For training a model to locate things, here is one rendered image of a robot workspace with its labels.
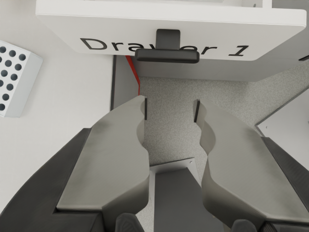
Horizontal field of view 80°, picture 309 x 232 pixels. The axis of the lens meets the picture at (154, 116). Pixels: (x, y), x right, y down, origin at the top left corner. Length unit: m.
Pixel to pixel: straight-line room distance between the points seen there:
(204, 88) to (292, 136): 0.57
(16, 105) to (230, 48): 0.37
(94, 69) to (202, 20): 0.24
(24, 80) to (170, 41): 0.28
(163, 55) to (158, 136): 0.93
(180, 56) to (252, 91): 1.07
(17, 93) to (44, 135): 0.09
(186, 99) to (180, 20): 0.94
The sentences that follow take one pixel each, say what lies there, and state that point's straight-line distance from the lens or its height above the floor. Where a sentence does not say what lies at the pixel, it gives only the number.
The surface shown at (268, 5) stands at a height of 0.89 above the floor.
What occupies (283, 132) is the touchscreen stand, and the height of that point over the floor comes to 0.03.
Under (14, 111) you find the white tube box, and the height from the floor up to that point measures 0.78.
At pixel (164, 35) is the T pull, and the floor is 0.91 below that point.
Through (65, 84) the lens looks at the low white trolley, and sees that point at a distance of 0.41.
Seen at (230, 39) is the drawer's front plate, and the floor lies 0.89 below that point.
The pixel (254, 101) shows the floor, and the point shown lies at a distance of 1.27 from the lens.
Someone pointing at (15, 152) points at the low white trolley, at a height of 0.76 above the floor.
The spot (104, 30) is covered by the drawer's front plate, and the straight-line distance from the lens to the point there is 0.25.
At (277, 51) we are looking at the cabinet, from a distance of 0.77.
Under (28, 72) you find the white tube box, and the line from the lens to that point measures 0.42.
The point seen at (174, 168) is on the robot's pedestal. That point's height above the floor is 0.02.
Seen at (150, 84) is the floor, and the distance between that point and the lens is 1.14.
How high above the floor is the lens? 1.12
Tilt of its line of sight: 88 degrees down
